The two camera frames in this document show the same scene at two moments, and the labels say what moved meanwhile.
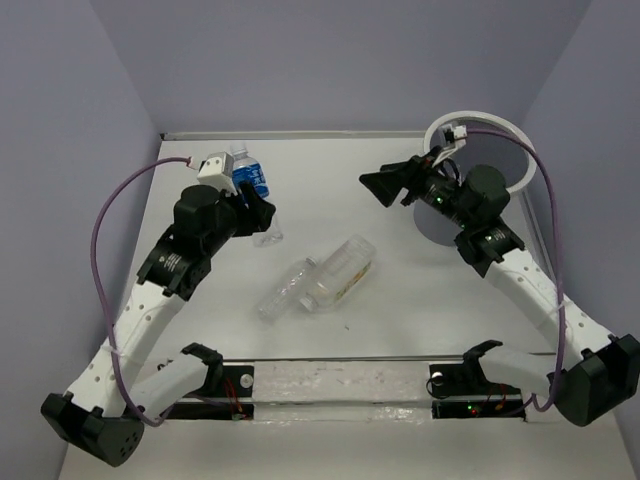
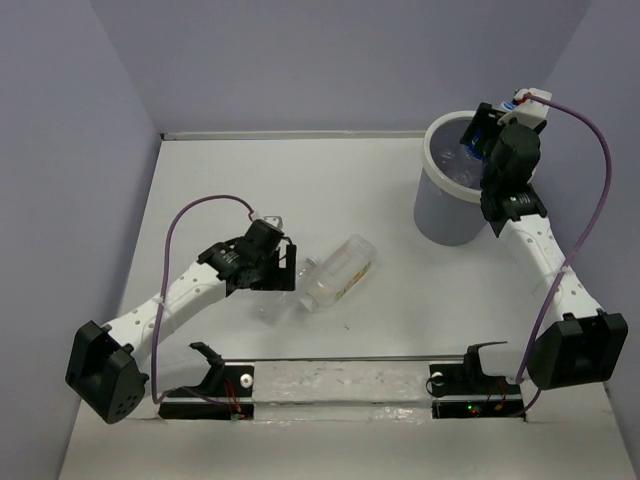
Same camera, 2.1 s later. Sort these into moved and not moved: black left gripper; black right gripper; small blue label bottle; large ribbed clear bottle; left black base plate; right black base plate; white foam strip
Moved: black left gripper; black right gripper; small blue label bottle
Not moved: white foam strip; large ribbed clear bottle; right black base plate; left black base plate
